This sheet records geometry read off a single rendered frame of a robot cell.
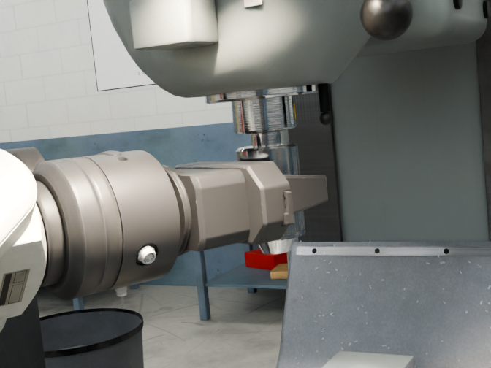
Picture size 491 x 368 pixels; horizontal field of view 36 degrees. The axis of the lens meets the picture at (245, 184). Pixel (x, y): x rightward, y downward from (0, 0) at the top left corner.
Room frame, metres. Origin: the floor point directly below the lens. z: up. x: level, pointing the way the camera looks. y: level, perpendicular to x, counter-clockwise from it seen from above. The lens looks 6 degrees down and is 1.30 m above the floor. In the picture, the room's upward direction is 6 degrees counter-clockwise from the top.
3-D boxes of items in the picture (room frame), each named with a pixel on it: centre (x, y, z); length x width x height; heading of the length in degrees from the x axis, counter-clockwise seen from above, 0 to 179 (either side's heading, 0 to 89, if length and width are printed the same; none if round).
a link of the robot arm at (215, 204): (0.52, 0.05, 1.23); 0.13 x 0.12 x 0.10; 37
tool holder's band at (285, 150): (0.57, -0.02, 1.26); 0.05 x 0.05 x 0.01
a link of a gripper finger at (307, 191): (0.55, -0.04, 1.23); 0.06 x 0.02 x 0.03; 127
